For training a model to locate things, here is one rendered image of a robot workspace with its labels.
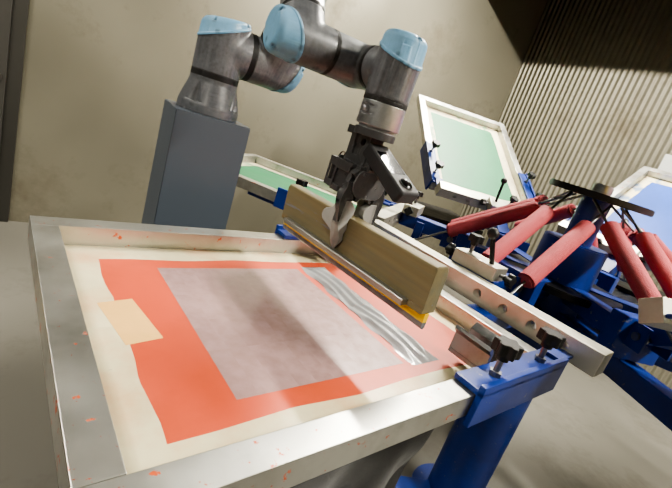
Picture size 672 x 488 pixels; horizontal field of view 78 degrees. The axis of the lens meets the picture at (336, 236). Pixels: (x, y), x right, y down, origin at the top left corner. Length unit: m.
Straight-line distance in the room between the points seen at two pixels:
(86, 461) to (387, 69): 0.60
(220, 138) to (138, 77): 2.22
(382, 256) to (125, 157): 2.83
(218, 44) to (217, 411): 0.82
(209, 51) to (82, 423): 0.85
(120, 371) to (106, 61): 2.82
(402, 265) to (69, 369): 0.43
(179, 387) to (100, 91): 2.85
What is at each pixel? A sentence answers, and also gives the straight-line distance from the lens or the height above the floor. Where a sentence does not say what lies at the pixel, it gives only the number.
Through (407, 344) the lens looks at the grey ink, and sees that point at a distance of 0.76.
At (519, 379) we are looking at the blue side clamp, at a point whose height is 1.00.
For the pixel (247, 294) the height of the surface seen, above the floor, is 0.96.
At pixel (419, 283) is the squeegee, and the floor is 1.11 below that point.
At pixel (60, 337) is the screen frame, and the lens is 0.54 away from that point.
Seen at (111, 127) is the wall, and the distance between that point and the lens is 3.29.
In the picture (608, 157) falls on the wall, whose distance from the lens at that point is 4.35.
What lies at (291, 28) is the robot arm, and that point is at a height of 1.39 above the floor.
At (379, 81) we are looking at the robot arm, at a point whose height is 1.36.
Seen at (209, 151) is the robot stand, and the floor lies 1.12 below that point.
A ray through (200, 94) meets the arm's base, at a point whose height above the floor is 1.24.
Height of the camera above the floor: 1.29
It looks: 15 degrees down
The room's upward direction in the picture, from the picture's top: 18 degrees clockwise
